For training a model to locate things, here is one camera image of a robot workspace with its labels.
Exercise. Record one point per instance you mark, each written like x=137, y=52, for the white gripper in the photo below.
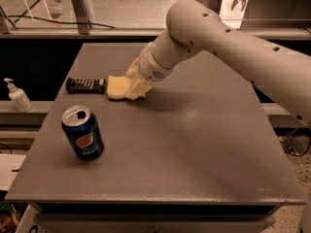
x=150, y=67

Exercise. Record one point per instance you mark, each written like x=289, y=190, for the yellow sponge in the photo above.
x=117, y=87

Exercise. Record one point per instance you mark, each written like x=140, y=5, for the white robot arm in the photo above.
x=282, y=74

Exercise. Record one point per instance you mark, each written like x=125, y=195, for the black rxbar chocolate bar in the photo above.
x=76, y=86

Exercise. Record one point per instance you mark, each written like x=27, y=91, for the blue pepsi can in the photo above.
x=82, y=131

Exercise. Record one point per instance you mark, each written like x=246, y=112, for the white pump bottle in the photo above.
x=18, y=96

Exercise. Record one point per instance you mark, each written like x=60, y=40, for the left metal bracket post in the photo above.
x=81, y=16

